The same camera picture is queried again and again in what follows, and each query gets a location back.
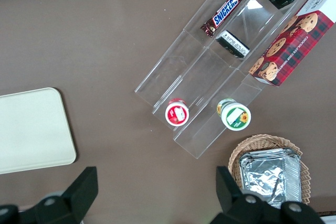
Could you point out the red tartan cookie box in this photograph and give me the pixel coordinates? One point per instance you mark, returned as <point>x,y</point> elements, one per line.
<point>294,45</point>

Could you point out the green sunflower lid jar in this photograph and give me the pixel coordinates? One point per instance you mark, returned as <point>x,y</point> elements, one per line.
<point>236,117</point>

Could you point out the black box white label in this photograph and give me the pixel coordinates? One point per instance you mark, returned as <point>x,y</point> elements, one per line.
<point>232,44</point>

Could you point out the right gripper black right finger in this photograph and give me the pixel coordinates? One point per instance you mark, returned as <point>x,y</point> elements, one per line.
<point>233,203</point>

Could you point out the beige plastic tray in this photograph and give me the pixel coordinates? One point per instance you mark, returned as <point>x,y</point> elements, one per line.
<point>31,129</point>

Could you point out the red lid small jar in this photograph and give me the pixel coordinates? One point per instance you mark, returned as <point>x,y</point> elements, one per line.
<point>177,113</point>

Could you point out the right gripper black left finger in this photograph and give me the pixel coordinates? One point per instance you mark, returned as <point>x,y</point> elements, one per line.
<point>76,195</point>

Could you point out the Snickers chocolate bar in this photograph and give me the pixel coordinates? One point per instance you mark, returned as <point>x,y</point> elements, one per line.
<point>224,11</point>

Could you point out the wicker basket holding foil trays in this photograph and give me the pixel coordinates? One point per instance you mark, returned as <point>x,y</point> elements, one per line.
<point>262,141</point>

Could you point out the aluminium foil tray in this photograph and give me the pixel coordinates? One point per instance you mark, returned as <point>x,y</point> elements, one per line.
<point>265,179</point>
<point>298,174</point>

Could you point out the clear acrylic stepped stand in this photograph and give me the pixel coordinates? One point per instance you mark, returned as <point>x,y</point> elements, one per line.
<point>199,72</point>

